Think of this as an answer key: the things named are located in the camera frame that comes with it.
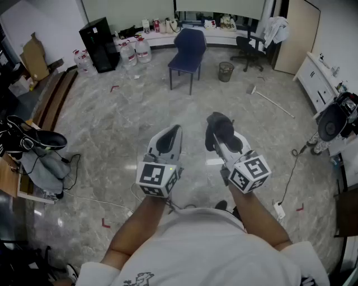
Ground light wooden table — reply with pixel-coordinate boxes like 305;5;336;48
0;152;55;204

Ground blue chair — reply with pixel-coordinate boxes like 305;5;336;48
167;27;207;96

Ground brown cardboard box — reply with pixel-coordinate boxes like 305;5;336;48
20;32;50;82

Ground black office chair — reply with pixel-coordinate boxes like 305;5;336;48
230;26;274;73

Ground black and white sneaker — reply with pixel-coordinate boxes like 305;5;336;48
66;264;79;285

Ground person's left forearm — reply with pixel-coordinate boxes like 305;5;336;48
100;192;170;271

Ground white power strip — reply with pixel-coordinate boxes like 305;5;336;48
273;201;286;220

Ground black helmet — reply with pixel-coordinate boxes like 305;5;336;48
0;115;68;160
318;92;358;142

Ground light wooden door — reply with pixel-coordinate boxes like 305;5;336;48
274;0;322;75

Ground clear water jug red label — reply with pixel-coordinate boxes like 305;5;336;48
119;40;138;68
135;35;152;64
73;49;90;75
81;50;98;78

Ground beige printed tote bag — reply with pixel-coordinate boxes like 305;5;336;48
219;15;238;32

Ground white cardboard box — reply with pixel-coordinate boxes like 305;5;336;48
8;77;31;97

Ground wooden raised platform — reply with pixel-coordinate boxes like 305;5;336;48
27;69;79;132

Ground dark brown table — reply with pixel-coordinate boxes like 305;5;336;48
332;183;358;280

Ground person's right forearm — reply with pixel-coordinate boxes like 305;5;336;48
228;184;293;251

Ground person's white t-shirt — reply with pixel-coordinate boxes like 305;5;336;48
75;207;331;286

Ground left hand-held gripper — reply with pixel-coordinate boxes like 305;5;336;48
136;125;185;198

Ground black bag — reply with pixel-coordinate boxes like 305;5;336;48
118;25;137;39

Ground white garment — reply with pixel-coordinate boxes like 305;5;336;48
263;16;290;49

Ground dark cloth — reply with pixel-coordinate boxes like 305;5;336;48
205;111;236;153

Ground black wire mesh waste bin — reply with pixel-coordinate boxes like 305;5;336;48
218;61;235;83

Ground white floor cable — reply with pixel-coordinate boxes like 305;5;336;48
64;191;134;217

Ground black floor cable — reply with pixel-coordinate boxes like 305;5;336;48
279;144;309;204

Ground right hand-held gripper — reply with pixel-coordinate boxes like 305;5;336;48
211;130;272;194

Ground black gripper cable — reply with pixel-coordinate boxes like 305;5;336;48
164;195;197;215

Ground grey cloth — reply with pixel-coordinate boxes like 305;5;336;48
20;150;71;194

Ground white window ledge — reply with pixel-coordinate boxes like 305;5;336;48
113;26;252;47

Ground black cabinet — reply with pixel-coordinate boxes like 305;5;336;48
79;16;120;74

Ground white drawer cabinet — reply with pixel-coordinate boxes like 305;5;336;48
293;51;343;114

